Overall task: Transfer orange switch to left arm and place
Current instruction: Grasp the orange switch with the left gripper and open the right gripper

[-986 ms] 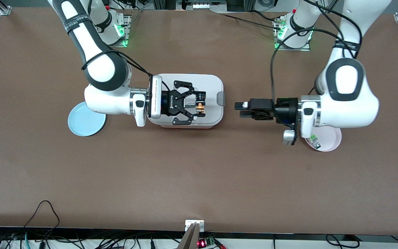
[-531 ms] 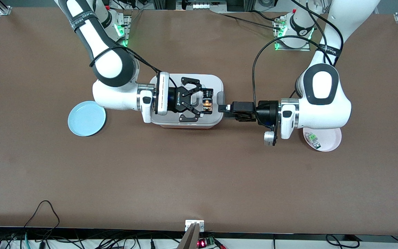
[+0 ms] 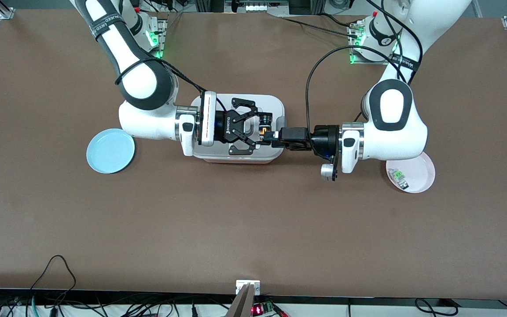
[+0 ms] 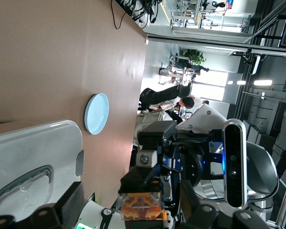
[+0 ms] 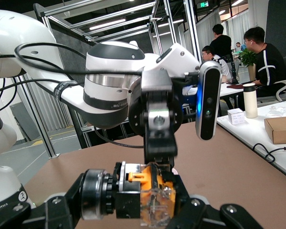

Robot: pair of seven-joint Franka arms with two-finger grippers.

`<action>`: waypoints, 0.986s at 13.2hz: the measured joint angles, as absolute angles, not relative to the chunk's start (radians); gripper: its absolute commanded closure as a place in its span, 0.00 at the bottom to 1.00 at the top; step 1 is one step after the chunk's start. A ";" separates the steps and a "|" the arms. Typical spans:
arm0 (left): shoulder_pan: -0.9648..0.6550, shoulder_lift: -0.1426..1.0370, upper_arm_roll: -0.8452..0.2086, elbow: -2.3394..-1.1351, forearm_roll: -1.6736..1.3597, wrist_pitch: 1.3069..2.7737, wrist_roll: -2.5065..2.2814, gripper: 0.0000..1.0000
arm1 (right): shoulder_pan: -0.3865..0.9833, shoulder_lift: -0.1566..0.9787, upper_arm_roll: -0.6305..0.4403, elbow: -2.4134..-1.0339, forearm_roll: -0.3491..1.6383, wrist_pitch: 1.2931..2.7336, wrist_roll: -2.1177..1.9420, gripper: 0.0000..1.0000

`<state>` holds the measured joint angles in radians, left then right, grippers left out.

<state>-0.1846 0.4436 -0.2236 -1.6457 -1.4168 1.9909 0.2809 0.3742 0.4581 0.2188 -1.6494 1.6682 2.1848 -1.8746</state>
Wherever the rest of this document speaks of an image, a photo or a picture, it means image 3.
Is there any white power strip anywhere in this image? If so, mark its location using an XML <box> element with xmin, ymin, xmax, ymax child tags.
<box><xmin>245</xmin><ymin>2</ymin><xmax>289</xmax><ymax>12</ymax></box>

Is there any pale pink plate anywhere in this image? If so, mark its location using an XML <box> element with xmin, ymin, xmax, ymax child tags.
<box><xmin>386</xmin><ymin>152</ymin><xmax>436</xmax><ymax>193</ymax></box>

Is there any light blue plate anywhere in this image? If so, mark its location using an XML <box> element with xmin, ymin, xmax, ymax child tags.
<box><xmin>86</xmin><ymin>128</ymin><xmax>136</xmax><ymax>174</ymax></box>

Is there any grey metal bar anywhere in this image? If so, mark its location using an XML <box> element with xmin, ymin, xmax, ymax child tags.
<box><xmin>226</xmin><ymin>284</ymin><xmax>256</xmax><ymax>317</ymax></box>

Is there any circuit board red display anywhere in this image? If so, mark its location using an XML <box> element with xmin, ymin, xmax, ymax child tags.
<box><xmin>252</xmin><ymin>302</ymin><xmax>277</xmax><ymax>316</ymax></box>

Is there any white lunch box grey handle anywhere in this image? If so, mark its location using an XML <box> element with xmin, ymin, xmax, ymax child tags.
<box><xmin>191</xmin><ymin>94</ymin><xmax>287</xmax><ymax>164</ymax></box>

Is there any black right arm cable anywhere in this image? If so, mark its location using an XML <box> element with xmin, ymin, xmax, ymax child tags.
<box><xmin>116</xmin><ymin>56</ymin><xmax>227</xmax><ymax>111</ymax></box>

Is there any green push-button switch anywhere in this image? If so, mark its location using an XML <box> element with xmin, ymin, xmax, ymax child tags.
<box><xmin>389</xmin><ymin>169</ymin><xmax>410</xmax><ymax>191</ymax></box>

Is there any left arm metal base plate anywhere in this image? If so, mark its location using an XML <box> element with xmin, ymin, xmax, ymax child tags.
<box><xmin>348</xmin><ymin>20</ymin><xmax>396</xmax><ymax>66</ymax></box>

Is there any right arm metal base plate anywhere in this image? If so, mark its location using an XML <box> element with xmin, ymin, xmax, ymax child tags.
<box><xmin>146</xmin><ymin>18</ymin><xmax>168</xmax><ymax>60</ymax></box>

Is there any white mounting bracket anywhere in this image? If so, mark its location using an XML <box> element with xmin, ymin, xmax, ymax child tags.
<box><xmin>236</xmin><ymin>280</ymin><xmax>261</xmax><ymax>295</ymax></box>

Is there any coiled black cable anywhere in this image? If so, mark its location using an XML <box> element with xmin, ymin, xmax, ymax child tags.
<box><xmin>414</xmin><ymin>298</ymin><xmax>457</xmax><ymax>317</ymax></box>

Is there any looped black cable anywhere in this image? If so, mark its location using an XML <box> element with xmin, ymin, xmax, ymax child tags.
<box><xmin>30</xmin><ymin>254</ymin><xmax>77</xmax><ymax>293</ymax></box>

